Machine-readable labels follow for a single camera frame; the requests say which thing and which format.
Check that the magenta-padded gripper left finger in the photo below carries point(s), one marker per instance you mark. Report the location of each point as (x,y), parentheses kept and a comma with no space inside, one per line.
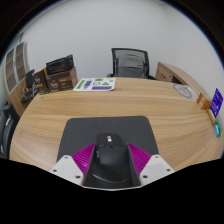
(68,166)

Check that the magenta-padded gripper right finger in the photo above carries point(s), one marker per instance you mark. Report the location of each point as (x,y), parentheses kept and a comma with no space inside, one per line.
(153,168)

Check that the black computer mouse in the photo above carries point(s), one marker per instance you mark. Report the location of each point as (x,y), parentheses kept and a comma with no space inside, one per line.
(111,163)

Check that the dark grey mouse pad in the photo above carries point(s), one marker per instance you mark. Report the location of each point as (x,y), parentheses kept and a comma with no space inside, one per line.
(80,133)

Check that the black padded office chair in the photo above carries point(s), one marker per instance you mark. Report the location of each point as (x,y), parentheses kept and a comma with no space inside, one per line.
(6,130)

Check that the green flat box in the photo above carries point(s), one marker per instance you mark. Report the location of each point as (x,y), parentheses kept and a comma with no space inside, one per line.
(218,127)

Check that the small tan box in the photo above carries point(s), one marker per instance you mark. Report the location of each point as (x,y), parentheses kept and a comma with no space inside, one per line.
(211,116)

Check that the grey round disc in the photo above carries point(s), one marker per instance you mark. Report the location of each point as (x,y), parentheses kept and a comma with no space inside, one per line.
(182,90)

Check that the orange box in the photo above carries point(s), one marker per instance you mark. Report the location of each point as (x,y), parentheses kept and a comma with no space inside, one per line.
(203,101)

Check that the white printed paper sheet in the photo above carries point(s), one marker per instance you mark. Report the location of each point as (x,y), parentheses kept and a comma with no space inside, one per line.
(95,84)

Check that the light brown cardboard box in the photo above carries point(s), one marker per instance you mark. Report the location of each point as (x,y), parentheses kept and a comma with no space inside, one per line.
(40,82)

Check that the purple sign stand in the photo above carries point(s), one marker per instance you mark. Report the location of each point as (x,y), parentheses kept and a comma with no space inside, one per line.
(216,103)

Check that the small black visitor chair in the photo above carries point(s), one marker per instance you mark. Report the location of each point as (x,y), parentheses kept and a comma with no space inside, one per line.
(29,83)

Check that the wooden side cabinet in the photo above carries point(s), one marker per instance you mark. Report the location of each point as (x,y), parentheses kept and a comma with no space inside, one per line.
(170,73)

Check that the dark printed cardboard box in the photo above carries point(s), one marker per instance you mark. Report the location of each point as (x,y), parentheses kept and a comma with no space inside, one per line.
(60,65)

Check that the black mesh office chair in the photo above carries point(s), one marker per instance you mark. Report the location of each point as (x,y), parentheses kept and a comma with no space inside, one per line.
(130,65)

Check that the wooden shelf unit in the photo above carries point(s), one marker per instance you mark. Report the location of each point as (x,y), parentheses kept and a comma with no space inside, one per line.
(13,66)

